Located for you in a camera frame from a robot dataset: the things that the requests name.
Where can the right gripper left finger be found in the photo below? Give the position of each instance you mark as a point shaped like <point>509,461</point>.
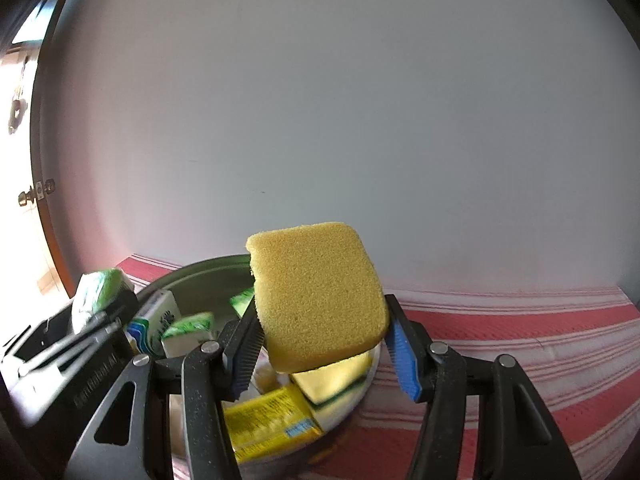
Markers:
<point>128,435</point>

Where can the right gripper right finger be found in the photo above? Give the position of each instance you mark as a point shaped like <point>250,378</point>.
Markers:
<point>517,437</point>

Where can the small green tissue pack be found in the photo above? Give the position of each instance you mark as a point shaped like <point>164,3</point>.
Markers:
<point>188,333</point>

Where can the yellow snack packet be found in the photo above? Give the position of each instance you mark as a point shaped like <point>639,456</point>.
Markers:
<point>272,424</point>

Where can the large green tissue pack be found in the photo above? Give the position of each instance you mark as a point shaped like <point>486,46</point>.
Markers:
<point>241,301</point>

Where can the yellow sponge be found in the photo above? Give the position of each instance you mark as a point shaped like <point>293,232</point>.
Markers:
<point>317,295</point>
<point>326,382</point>

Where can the red white striped cloth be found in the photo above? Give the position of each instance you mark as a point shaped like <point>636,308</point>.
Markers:
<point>580,349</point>

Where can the round metal tin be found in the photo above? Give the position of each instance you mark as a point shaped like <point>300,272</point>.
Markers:
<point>207,286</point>

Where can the brown wooden door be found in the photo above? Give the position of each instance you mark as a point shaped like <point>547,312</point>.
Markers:
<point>41,146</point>

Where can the metal door handle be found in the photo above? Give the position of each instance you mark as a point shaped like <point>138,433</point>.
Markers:
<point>36,192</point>

